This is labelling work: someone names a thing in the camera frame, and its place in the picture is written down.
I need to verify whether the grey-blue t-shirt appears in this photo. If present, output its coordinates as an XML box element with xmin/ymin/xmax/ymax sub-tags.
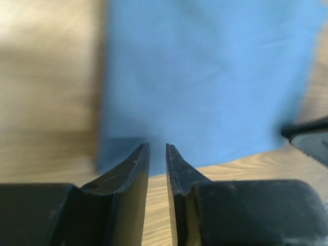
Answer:
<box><xmin>96</xmin><ymin>1</ymin><xmax>327</xmax><ymax>175</ymax></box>

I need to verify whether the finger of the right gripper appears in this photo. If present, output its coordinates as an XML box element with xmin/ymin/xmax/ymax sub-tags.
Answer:
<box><xmin>281</xmin><ymin>117</ymin><xmax>328</xmax><ymax>167</ymax></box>

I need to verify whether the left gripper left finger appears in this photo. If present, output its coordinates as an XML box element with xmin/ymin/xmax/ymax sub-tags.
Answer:
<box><xmin>51</xmin><ymin>143</ymin><xmax>150</xmax><ymax>245</ymax></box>

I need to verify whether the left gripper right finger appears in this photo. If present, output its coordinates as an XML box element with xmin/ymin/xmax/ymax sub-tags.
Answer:
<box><xmin>166</xmin><ymin>144</ymin><xmax>210</xmax><ymax>245</ymax></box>

